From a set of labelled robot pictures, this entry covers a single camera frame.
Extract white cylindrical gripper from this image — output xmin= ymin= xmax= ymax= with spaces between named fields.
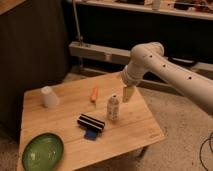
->
xmin=121 ymin=65 xmax=144 ymax=102

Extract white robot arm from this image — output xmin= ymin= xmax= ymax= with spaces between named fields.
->
xmin=121 ymin=42 xmax=213 ymax=117

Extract long grey case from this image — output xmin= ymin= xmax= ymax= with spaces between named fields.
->
xmin=69 ymin=41 xmax=213 ymax=80

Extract wooden table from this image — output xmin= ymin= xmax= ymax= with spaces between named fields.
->
xmin=17 ymin=72 xmax=164 ymax=171

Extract black white striped box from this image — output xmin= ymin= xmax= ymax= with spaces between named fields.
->
xmin=77 ymin=114 xmax=105 ymax=133

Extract small blue object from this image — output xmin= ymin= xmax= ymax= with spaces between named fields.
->
xmin=84 ymin=129 xmax=98 ymax=141

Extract metal stand pole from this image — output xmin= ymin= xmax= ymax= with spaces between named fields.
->
xmin=72 ymin=0 xmax=83 ymax=46

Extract white upside-down paper cup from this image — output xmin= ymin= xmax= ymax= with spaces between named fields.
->
xmin=41 ymin=86 xmax=59 ymax=108

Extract white shelf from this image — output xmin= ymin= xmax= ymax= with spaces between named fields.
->
xmin=67 ymin=0 xmax=213 ymax=21

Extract black case handle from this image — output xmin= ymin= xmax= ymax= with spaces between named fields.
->
xmin=168 ymin=57 xmax=198 ymax=67

